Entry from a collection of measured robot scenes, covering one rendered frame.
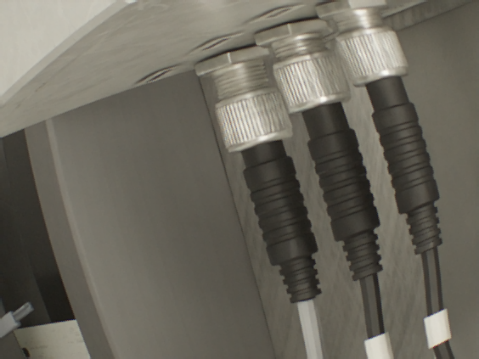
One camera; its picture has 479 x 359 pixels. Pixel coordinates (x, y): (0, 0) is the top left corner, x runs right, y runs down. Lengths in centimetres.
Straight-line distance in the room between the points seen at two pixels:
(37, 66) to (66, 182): 21
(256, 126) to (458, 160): 5
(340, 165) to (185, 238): 14
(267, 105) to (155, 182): 11
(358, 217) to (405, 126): 4
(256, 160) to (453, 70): 6
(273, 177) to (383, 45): 8
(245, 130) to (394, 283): 6
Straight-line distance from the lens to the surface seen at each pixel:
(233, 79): 67
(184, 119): 77
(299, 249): 66
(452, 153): 66
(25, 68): 55
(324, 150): 63
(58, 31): 53
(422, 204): 60
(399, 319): 70
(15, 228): 164
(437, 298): 60
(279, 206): 66
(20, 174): 172
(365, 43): 60
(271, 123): 66
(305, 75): 63
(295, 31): 63
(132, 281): 76
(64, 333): 163
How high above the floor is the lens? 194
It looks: 40 degrees down
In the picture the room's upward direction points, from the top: 6 degrees clockwise
